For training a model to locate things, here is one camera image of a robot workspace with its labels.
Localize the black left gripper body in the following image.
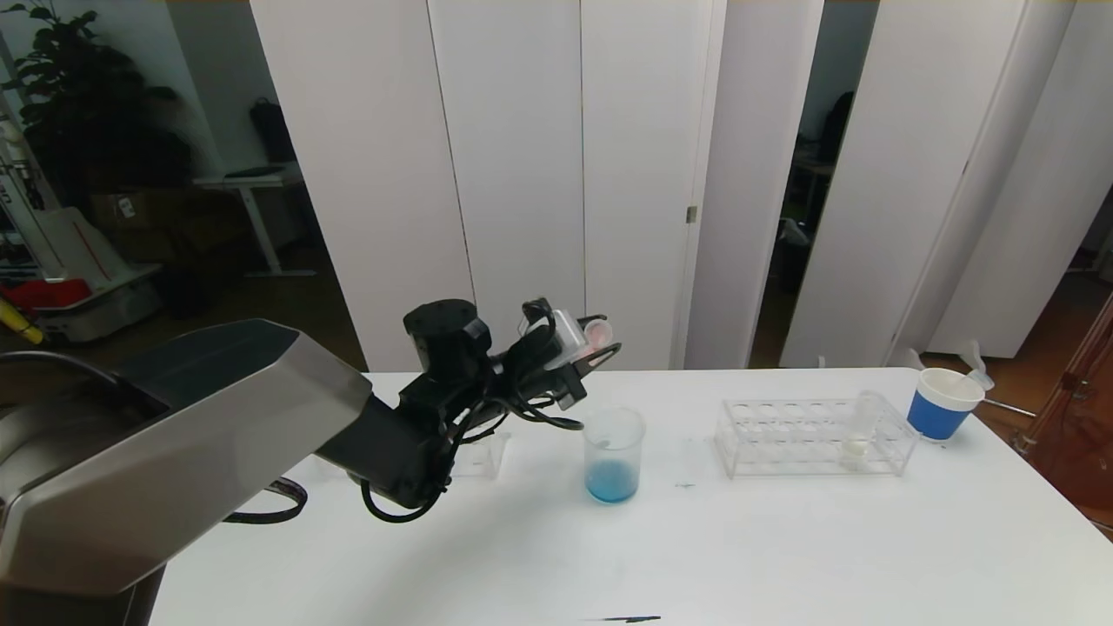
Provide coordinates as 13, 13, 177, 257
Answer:
503, 337, 588, 411

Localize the clear plastic beaker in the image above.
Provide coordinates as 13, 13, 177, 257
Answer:
581, 406, 647, 507

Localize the clear acrylic test tube rack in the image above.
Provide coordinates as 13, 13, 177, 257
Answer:
448, 430, 512, 481
715, 398, 920, 479

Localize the pale yellow pigment test tube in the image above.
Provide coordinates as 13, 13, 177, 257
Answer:
839, 390, 883, 472

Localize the white folding partition screen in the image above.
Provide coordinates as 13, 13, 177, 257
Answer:
778, 0, 1113, 379
251, 0, 824, 373

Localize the blue sleeved white paper cup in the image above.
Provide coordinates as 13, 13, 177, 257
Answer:
905, 369, 985, 444

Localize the white office desk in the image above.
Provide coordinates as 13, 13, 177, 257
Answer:
193, 165, 318, 281

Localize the black bag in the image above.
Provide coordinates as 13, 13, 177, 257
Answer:
250, 99, 299, 168

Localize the brown cardboard box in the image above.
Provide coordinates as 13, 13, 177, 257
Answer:
90, 191, 179, 234

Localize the reddish brown metal stand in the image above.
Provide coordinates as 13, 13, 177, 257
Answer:
1013, 291, 1113, 531

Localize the white machine base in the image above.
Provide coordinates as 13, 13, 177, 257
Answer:
0, 207, 164, 344

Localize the dark green potted plant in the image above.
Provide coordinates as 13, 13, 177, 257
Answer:
0, 0, 194, 210

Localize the yellow tool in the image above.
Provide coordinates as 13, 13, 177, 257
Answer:
0, 298, 46, 347

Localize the white upright machine column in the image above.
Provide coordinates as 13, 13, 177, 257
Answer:
0, 113, 44, 279

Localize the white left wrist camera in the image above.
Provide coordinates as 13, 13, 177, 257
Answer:
520, 308, 586, 367

